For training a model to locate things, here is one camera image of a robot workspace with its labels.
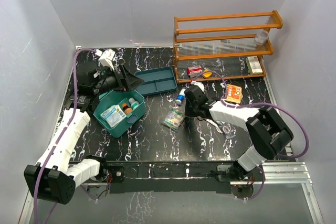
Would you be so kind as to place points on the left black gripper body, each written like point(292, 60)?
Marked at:
point(107, 83)

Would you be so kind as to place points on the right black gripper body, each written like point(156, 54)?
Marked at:
point(190, 109)

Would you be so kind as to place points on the white blue pill bottle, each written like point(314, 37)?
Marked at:
point(181, 96)

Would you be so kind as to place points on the white green cap bottle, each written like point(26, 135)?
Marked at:
point(134, 103)

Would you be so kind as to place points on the clear bag of bandages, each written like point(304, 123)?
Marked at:
point(174, 119)

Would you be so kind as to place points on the brown medicine bottle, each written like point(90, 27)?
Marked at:
point(126, 109)

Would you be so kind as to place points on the white blue gauze packet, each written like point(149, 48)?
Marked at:
point(113, 115)

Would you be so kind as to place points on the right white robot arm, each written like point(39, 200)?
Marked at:
point(268, 132)

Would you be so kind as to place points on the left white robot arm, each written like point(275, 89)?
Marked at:
point(52, 178)

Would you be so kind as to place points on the red white medicine box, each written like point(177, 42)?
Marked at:
point(194, 71)

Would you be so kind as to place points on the white green medicine box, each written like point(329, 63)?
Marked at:
point(254, 66)

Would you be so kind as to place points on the dark teal divider tray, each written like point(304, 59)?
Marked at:
point(157, 80)

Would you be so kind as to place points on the yellow orange small object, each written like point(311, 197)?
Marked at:
point(206, 74)

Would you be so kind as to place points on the orange notepad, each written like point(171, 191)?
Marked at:
point(234, 94)

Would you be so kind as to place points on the orange wooden shelf rack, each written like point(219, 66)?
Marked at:
point(222, 43)

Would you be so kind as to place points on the clear plastic cup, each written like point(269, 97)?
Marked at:
point(261, 37)

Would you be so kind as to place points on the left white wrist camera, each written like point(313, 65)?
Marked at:
point(106, 58)

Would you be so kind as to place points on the black handled scissors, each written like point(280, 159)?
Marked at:
point(211, 122)

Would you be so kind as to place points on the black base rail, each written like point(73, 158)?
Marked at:
point(175, 176)

